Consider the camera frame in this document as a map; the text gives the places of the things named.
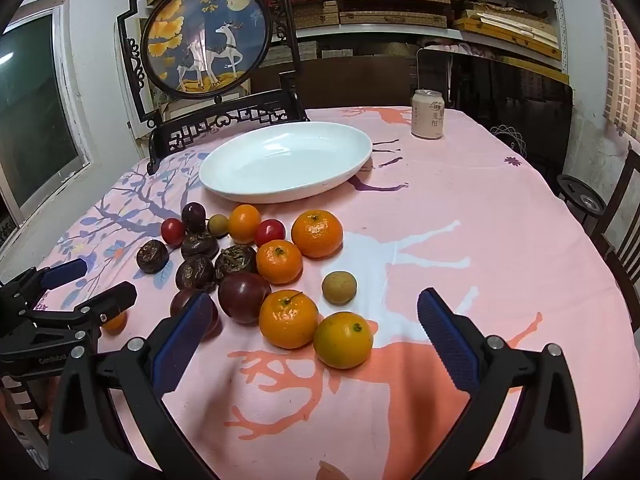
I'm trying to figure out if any small smooth orange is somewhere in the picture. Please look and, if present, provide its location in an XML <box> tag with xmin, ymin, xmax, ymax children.
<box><xmin>228</xmin><ymin>203</ymin><xmax>262</xmax><ymax>244</ymax></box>

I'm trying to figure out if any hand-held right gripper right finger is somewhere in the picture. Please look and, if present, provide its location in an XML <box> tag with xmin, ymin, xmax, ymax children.
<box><xmin>416</xmin><ymin>287</ymin><xmax>586</xmax><ymax>480</ymax></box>

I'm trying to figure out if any shelf of wooden boxes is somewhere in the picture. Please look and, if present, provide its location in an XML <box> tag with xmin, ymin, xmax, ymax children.
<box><xmin>150</xmin><ymin>0</ymin><xmax>563</xmax><ymax>61</ymax></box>

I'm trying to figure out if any large tangerine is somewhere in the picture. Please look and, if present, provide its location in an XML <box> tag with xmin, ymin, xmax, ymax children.
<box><xmin>291</xmin><ymin>209</ymin><xmax>344</xmax><ymax>259</ymax></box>

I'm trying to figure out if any pale beverage can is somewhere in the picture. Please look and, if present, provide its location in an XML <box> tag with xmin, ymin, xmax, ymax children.
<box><xmin>411</xmin><ymin>89</ymin><xmax>446</xmax><ymax>139</ymax></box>

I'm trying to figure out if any tangerine with stem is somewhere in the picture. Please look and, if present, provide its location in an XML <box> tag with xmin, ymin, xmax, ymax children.
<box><xmin>258</xmin><ymin>289</ymin><xmax>320</xmax><ymax>350</ymax></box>

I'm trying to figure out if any white oval plate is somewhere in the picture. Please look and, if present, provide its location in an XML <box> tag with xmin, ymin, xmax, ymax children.
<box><xmin>198</xmin><ymin>121</ymin><xmax>373</xmax><ymax>204</ymax></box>

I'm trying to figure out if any round deer screen black stand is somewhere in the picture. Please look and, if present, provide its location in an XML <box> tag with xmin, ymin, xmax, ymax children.
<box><xmin>116</xmin><ymin>0</ymin><xmax>311</xmax><ymax>176</ymax></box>

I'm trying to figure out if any black flat panel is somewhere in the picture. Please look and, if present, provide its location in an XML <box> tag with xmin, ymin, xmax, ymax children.
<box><xmin>416</xmin><ymin>47</ymin><xmax>574</xmax><ymax>196</ymax></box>

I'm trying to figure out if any red cherry tomato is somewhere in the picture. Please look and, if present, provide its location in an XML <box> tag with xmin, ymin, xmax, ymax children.
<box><xmin>160</xmin><ymin>218</ymin><xmax>186</xmax><ymax>248</ymax></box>
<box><xmin>254</xmin><ymin>219</ymin><xmax>287</xmax><ymax>248</ymax></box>

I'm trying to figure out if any dark wooden chair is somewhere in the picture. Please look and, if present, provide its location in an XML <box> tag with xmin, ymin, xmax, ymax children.
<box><xmin>590</xmin><ymin>142</ymin><xmax>640</xmax><ymax>331</ymax></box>

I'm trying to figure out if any black round disc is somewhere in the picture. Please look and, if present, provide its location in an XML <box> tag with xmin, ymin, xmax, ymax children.
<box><xmin>556</xmin><ymin>174</ymin><xmax>607</xmax><ymax>216</ymax></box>

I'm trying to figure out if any brown board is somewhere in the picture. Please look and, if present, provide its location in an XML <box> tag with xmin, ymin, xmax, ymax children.
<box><xmin>250</xmin><ymin>55</ymin><xmax>418</xmax><ymax>111</ymax></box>

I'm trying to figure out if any smooth purple passion fruit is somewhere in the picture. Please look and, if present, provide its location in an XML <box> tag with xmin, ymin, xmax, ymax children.
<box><xmin>170</xmin><ymin>287</ymin><xmax>221</xmax><ymax>337</ymax></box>
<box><xmin>217</xmin><ymin>272</ymin><xmax>272</xmax><ymax>324</ymax></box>

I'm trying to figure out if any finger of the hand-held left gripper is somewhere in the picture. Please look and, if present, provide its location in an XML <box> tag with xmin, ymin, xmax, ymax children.
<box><xmin>30</xmin><ymin>281</ymin><xmax>138</xmax><ymax>334</ymax></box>
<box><xmin>0</xmin><ymin>258</ymin><xmax>89</xmax><ymax>314</ymax></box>

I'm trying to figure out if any dark plum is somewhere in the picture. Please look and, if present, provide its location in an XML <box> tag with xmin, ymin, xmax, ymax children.
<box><xmin>181</xmin><ymin>202</ymin><xmax>207</xmax><ymax>233</ymax></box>

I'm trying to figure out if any window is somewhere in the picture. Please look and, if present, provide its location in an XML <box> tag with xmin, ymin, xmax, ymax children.
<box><xmin>0</xmin><ymin>0</ymin><xmax>91</xmax><ymax>256</ymax></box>

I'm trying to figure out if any dark wrinkled passion fruit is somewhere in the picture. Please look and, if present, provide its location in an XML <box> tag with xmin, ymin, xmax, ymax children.
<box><xmin>136</xmin><ymin>239</ymin><xmax>170</xmax><ymax>275</ymax></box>
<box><xmin>215</xmin><ymin>245</ymin><xmax>259</xmax><ymax>281</ymax></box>
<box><xmin>175</xmin><ymin>254</ymin><xmax>217</xmax><ymax>293</ymax></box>
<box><xmin>180</xmin><ymin>232</ymin><xmax>220</xmax><ymax>261</ymax></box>

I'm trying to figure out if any yellowish orange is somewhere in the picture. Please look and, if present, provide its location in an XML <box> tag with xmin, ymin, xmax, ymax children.
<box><xmin>313</xmin><ymin>311</ymin><xmax>374</xmax><ymax>370</ymax></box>

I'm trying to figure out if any small tangerine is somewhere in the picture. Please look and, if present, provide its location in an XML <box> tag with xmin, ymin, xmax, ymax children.
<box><xmin>101</xmin><ymin>311</ymin><xmax>128</xmax><ymax>334</ymax></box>

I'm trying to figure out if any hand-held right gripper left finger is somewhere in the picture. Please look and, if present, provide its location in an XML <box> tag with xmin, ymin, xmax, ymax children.
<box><xmin>47</xmin><ymin>290</ymin><xmax>216</xmax><ymax>480</ymax></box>

